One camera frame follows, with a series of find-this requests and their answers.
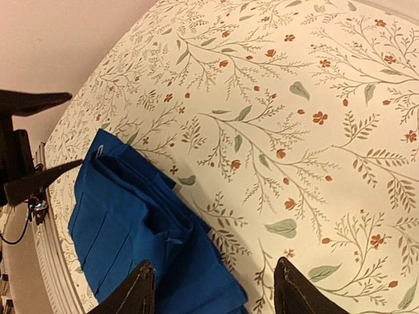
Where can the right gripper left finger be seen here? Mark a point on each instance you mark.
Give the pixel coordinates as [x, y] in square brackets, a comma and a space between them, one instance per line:
[135, 295]

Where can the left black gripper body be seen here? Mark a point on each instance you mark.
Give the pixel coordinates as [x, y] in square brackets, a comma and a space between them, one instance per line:
[16, 162]

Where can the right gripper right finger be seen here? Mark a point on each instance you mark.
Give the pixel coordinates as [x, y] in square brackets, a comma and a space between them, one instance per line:
[294, 294]

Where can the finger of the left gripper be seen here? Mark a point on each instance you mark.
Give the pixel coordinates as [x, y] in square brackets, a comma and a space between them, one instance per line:
[27, 104]
[36, 183]

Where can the blue pleated skirt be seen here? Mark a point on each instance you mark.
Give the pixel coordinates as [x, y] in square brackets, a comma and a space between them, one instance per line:
[126, 211]

